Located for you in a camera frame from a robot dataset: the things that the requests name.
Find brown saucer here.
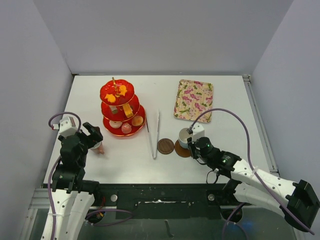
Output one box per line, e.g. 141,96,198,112
174,140,191,158

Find pink handled white cup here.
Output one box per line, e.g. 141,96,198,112
91,142,105,155

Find blue mug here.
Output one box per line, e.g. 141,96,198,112
178,128,193,149

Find dark wooden coaster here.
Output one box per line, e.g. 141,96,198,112
157,138,175,155

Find white frosted donut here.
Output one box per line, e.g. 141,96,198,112
109,120,123,129

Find metal tongs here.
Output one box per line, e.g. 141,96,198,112
145,109,161,160

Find chocolate cake slice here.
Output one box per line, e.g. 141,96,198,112
110,106,118,115

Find red three-tier cake stand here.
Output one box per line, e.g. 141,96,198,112
99,77,146,137

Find orange cookie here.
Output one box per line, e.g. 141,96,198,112
104,94,117,104

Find yellow layered cake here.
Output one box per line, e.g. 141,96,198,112
122,103,134,118

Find brown bread roll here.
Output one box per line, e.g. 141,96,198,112
131,115,144,127

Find orange fish biscuit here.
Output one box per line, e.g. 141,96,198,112
118,85,128,96

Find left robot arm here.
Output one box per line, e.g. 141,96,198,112
41,122,103,240

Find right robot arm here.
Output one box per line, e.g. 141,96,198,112
187,137,320,232

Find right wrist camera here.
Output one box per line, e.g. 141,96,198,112
187,122,205,139

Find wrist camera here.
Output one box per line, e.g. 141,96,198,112
187,122,205,139
52,116,78,138

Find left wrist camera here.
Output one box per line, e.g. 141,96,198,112
52,116,78,138

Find black base frame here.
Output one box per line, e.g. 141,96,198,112
85,183,240,226

